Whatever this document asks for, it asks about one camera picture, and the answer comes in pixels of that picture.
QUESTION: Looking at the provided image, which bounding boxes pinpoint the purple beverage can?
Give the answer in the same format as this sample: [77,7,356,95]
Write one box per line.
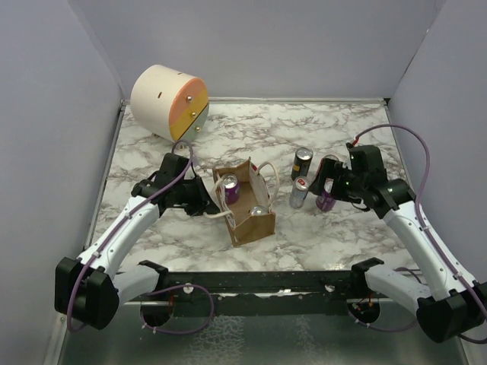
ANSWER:
[221,173,240,205]
[315,179,336,212]

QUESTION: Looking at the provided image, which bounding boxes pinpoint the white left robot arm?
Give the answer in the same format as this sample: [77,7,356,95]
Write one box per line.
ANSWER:
[54,152,219,332]

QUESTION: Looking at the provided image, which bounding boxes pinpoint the silver slim energy can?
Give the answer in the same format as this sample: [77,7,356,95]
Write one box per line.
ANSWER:
[289,176,310,209]

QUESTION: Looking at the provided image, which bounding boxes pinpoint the silver top can in bag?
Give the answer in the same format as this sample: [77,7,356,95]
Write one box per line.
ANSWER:
[249,205,269,216]

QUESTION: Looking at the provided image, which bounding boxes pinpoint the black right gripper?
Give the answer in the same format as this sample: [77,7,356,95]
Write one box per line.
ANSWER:
[309,157,367,204]

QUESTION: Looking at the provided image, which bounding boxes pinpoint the round pastel drawer cabinet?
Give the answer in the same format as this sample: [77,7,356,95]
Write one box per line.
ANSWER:
[130,65,209,141]

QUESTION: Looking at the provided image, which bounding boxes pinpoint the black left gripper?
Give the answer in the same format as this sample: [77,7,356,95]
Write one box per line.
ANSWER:
[175,175,221,217]

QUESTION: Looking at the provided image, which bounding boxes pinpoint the red cola can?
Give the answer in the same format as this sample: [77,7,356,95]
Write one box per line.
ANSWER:
[320,154,339,171]

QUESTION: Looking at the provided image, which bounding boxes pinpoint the jute watermelon canvas bag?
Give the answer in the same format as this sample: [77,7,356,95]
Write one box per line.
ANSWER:
[207,159,280,247]

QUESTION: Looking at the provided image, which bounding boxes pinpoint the black yellow beverage can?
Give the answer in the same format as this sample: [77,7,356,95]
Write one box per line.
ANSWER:
[291,147,314,180]

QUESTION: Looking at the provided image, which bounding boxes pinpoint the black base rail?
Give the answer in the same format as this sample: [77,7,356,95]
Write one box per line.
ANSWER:
[139,271,380,325]

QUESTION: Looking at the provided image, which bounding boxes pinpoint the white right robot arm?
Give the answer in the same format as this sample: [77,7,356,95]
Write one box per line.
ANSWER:
[323,145,486,343]

